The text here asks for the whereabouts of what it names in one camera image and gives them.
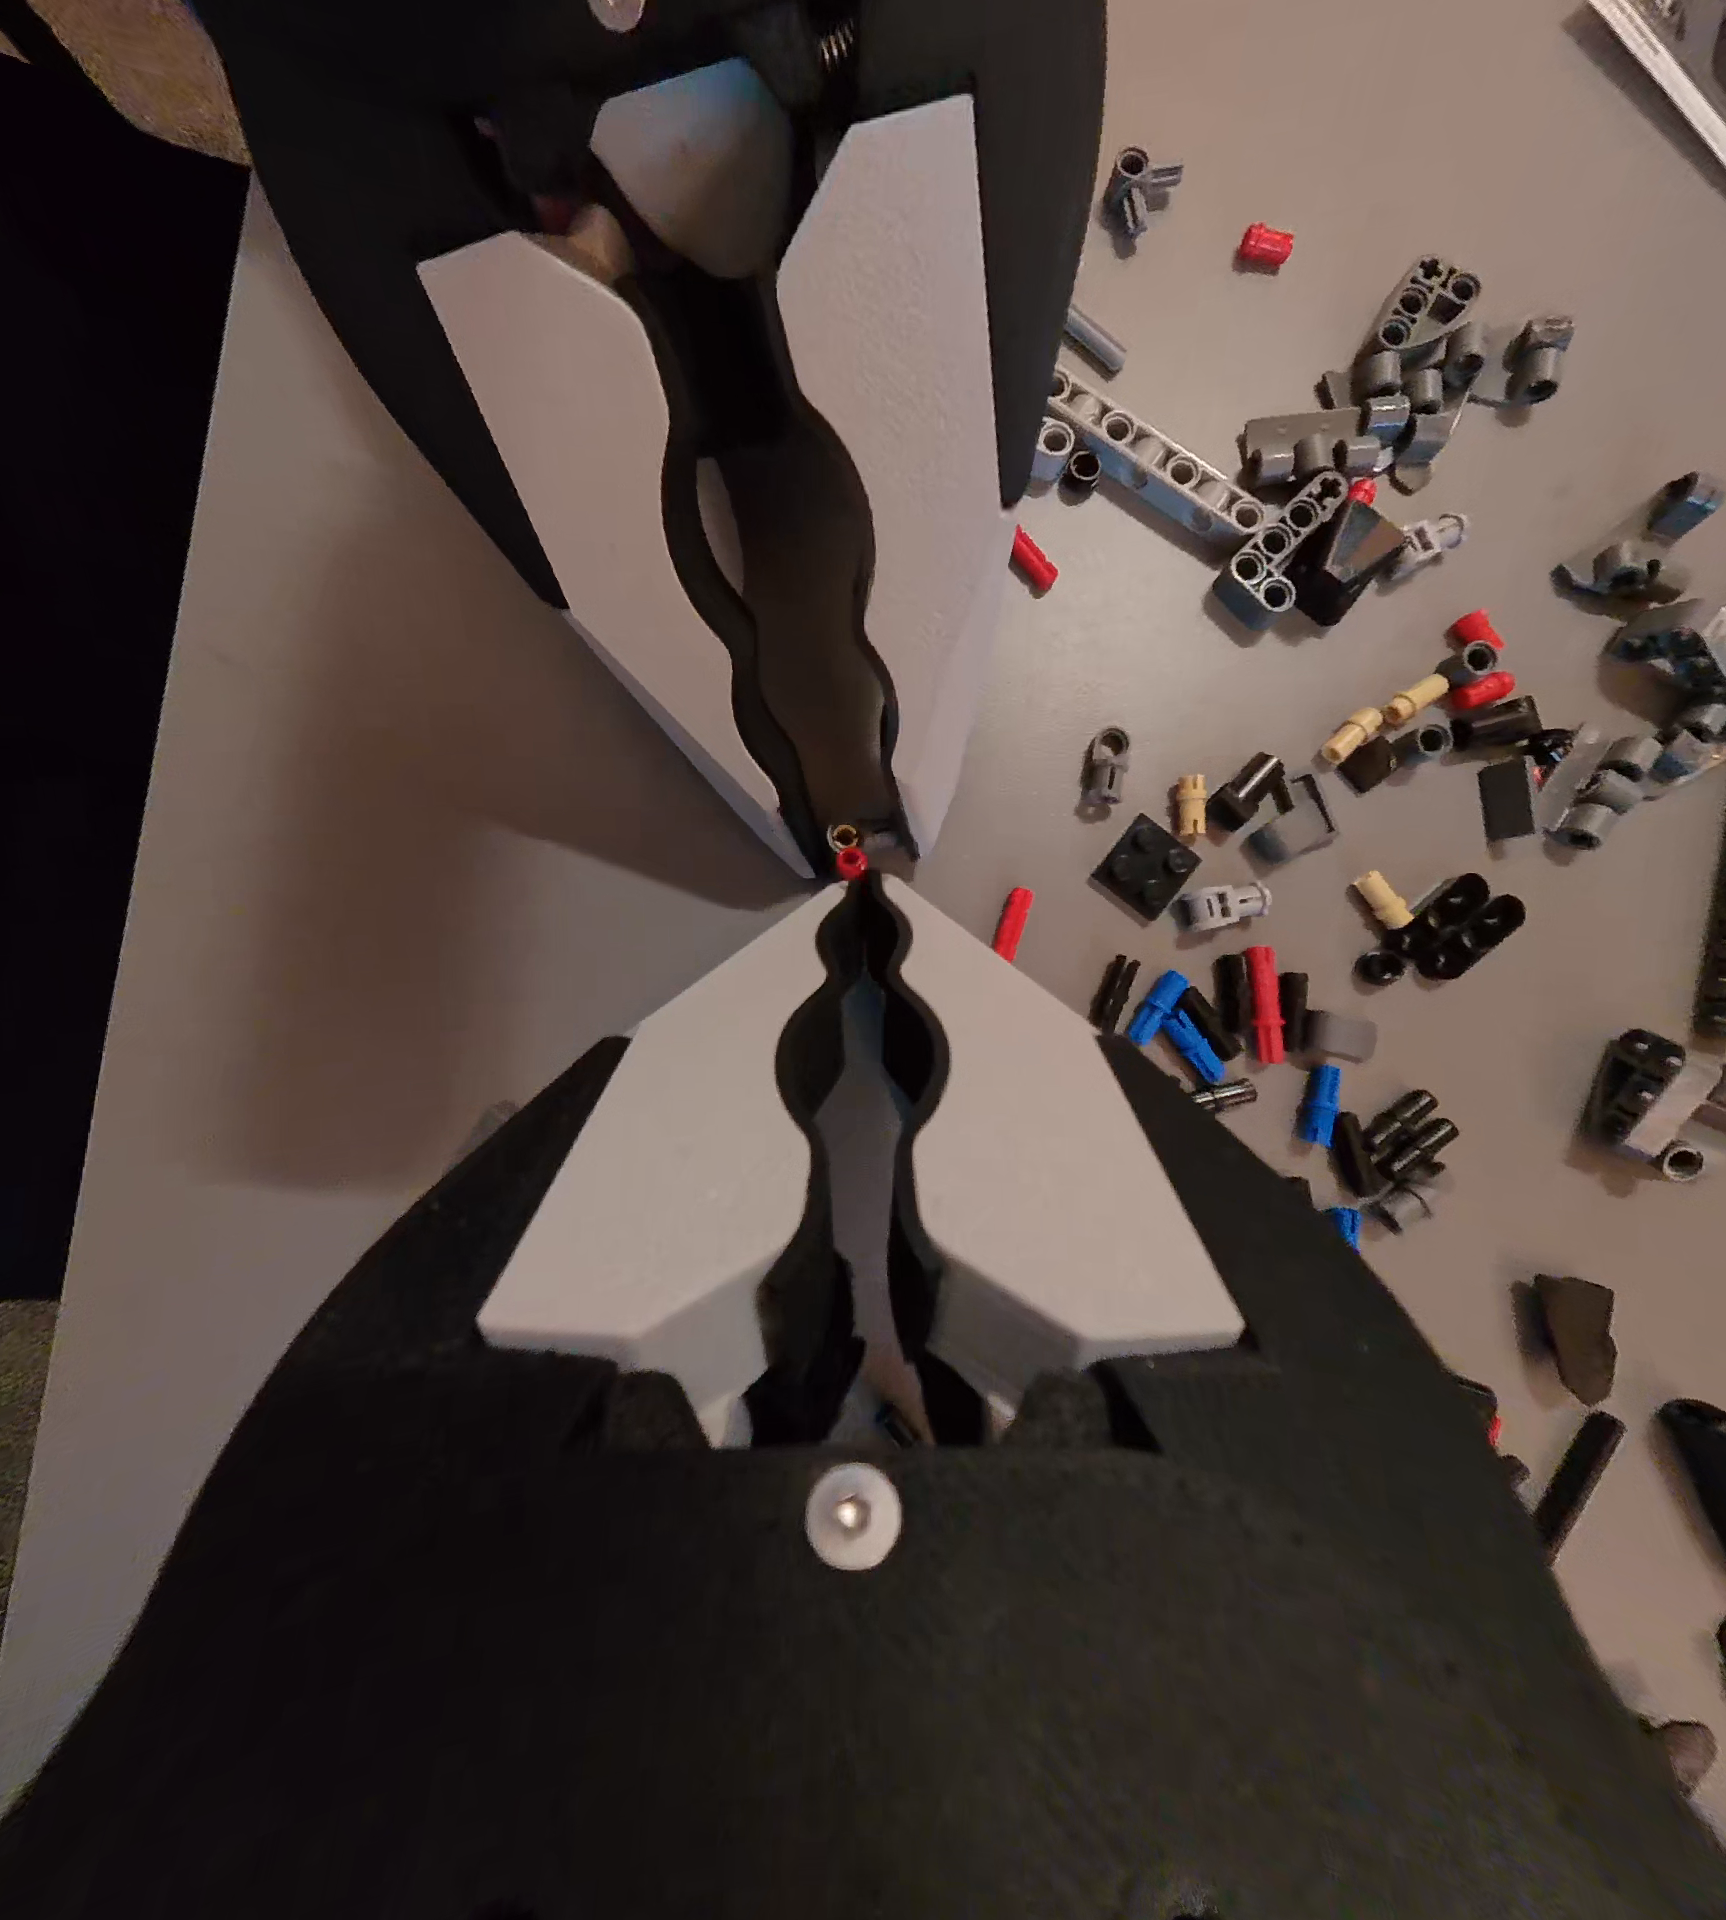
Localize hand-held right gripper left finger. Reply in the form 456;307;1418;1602
475;878;868;1450

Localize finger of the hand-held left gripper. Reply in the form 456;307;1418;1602
415;224;828;882
781;86;1018;870

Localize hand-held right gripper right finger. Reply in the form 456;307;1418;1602
860;875;1248;1450

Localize long light grey lego beam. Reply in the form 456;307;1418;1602
1034;366;1275;546

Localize black square lego plate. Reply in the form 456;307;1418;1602
1092;817;1204;929

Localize dark grey angled lego beam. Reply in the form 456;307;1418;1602
1215;468;1358;620

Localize dark grey hollow lego brick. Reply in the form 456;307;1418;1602
1248;772;1340;869

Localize short black lego beam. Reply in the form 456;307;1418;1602
1354;875;1530;989

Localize black lego wedge piece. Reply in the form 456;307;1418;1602
1290;494;1409;629

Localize long tan lego axle pin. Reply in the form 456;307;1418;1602
1321;675;1450;764

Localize black lego axle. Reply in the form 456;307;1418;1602
1530;1411;1631;1566

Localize small mixed lego connector cluster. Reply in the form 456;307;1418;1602
1321;607;1587;842

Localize cluster of grey lego brackets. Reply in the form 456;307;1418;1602
1550;472;1726;852

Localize cluster of dark grey connectors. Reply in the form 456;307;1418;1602
1239;254;1578;491

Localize grey and black lego bracket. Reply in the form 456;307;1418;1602
1581;1027;1726;1189

